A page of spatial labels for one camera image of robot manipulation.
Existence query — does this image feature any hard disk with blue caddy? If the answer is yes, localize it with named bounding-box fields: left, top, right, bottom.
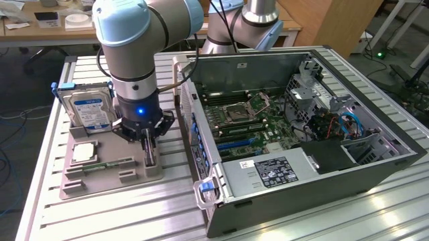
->
left=50, top=79, right=117, bottom=134

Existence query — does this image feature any silver CPU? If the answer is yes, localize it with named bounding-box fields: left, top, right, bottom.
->
left=73, top=144, right=97, bottom=163

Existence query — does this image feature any black wire connector block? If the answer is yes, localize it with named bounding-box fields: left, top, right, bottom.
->
left=308, top=115, right=332, bottom=140

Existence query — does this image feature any metal disk bay cage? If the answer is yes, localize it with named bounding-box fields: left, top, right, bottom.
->
left=285, top=74, right=336, bottom=121

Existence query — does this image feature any green RAM stick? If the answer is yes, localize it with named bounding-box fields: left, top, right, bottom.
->
left=82, top=160, right=122, bottom=173

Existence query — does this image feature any metal socket cover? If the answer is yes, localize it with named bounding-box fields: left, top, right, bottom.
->
left=248, top=91, right=272, bottom=110

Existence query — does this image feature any black office chair base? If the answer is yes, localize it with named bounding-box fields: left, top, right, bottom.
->
left=21, top=46, right=71, bottom=75

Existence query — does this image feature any white box with black lid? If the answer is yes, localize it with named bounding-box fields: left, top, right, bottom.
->
left=35, top=12, right=63, bottom=28

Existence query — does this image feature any wooden desk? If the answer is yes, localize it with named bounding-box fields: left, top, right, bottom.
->
left=0, top=0, right=303, bottom=48

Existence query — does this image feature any wooden cabinet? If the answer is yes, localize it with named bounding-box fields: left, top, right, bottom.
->
left=279, top=0, right=386, bottom=58

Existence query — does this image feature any blue data wire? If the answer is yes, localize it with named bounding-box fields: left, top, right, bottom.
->
left=339, top=112, right=365, bottom=139

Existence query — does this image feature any black metal stand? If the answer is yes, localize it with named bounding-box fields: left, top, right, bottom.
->
left=388, top=64, right=429, bottom=101

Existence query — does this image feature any white round container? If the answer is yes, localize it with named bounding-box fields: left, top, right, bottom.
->
left=65, top=14, right=94, bottom=32

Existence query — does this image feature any grey parts rack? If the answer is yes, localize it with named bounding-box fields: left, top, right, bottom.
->
left=59, top=100, right=165, bottom=200

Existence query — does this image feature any CPU socket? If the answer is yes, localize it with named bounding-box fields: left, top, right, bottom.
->
left=224, top=102, right=256, bottom=124

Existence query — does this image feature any green graphics card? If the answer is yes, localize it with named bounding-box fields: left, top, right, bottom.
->
left=141, top=129, right=158, bottom=168

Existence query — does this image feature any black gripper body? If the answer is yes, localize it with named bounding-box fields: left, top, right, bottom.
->
left=117, top=94, right=165, bottom=131

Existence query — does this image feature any white power box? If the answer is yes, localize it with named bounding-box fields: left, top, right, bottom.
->
left=355, top=37, right=369, bottom=55

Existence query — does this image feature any grey power supply unit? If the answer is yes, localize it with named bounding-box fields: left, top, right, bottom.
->
left=220, top=147, right=320, bottom=198

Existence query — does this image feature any white desk frame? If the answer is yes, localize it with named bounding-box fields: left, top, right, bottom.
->
left=367, top=0, right=429, bottom=68

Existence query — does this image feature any green motherboard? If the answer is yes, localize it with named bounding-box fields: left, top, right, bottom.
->
left=201, top=90, right=303, bottom=161

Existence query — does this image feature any blue expansion slot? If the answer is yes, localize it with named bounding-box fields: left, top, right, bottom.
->
left=217, top=139, right=255, bottom=151

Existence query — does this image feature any black open PC case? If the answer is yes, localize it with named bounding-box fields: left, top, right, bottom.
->
left=172, top=49, right=419, bottom=238

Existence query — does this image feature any installed RAM stick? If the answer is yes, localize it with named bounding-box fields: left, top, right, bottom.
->
left=220, top=123, right=267, bottom=135

